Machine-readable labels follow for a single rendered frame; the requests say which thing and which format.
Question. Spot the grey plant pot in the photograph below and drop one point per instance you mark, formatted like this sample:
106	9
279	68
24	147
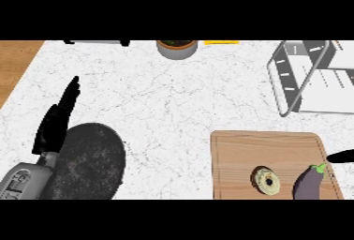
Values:
177	50

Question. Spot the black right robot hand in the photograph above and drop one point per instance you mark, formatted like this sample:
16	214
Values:
342	156

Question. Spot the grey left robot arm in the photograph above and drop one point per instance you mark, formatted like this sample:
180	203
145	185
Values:
22	181

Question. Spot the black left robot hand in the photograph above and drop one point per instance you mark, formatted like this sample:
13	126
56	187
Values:
55	125

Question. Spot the yellow flat object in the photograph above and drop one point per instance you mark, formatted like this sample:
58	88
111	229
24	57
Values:
221	42

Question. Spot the purple eggplant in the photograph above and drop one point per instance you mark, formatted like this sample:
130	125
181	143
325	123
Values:
307	184

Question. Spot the grey appliance with black feet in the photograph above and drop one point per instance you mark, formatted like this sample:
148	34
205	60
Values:
96	42

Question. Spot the wooden cutting board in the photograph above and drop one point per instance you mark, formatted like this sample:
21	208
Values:
258	150

